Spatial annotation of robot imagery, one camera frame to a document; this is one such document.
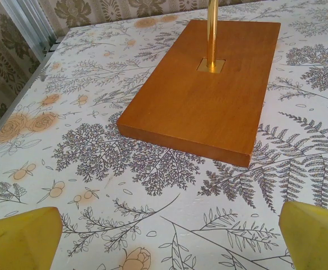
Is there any aluminium table side rail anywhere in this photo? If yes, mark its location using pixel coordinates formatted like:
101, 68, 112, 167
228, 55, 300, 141
0, 52, 53, 152

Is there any gold wire rack wooden base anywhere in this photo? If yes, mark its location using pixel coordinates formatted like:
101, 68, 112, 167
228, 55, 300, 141
116, 0, 282, 168

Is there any aluminium frame post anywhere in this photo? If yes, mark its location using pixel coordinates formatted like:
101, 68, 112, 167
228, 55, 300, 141
5, 0, 62, 61

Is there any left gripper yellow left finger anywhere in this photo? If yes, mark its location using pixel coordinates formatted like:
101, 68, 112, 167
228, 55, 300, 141
0, 206, 64, 270

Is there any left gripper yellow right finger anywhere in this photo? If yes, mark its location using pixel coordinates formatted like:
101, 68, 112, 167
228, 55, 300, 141
278, 201, 328, 270

